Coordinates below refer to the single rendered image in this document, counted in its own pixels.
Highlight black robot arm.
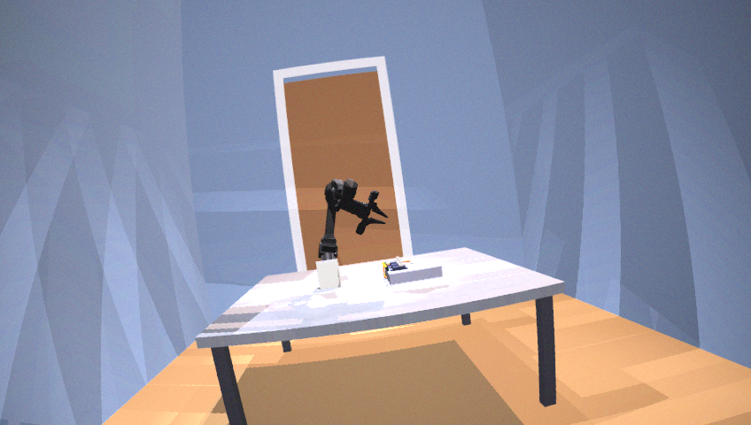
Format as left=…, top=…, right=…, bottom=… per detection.
left=319, top=178, right=358, bottom=261

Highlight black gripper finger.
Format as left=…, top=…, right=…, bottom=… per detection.
left=366, top=217, right=385, bottom=226
left=372, top=203, right=388, bottom=218

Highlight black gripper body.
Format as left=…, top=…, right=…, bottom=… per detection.
left=349, top=190, right=379, bottom=235

